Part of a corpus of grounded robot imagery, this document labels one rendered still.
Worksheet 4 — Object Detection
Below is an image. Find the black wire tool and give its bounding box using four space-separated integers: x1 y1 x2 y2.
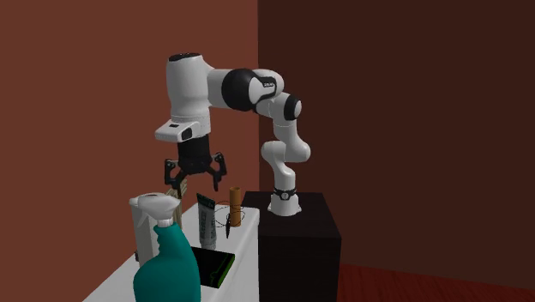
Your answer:
213 200 247 240

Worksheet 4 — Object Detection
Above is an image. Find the black robot stand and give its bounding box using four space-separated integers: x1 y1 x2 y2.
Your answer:
242 190 343 302

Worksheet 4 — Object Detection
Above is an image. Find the white cabinet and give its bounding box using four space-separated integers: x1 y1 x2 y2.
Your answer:
81 202 261 302

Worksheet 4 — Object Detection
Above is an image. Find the brown cylinder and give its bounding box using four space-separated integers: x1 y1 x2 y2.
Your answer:
228 186 243 228

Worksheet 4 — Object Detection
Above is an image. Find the black tablet green edge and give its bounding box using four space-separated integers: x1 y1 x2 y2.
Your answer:
190 245 237 289

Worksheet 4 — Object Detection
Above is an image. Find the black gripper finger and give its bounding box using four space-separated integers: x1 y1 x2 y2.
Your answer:
163 158 188 188
207 152 228 192

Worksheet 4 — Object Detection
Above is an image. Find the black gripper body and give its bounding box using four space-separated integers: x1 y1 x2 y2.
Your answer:
177 134 213 177

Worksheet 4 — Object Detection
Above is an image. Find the beige slatted object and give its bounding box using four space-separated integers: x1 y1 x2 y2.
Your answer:
165 187 184 229

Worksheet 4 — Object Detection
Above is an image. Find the grey tube black cap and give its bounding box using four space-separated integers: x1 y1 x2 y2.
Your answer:
195 192 218 251

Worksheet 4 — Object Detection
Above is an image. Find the teal spray bottle white head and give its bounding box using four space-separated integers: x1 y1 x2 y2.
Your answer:
133 192 202 302

